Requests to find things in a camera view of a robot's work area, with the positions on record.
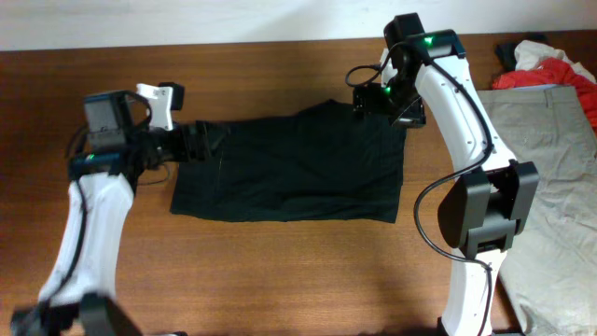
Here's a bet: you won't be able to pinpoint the dark black shorts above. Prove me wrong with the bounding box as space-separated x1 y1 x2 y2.
170 100 407 223

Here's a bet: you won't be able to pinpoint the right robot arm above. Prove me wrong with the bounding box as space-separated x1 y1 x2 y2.
351 13 539 336

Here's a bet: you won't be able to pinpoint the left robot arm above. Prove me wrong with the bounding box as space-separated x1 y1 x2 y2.
10 82 219 335

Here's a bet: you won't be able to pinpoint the small black garment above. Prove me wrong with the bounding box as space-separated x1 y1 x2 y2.
494 33 550 72

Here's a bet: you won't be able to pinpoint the white garment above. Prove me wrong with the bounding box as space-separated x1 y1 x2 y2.
514 40 596 84

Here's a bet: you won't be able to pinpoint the red garment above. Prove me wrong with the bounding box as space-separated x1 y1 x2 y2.
492 58 596 132

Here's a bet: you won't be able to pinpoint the beige khaki shorts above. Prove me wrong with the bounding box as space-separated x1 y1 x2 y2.
479 87 596 335

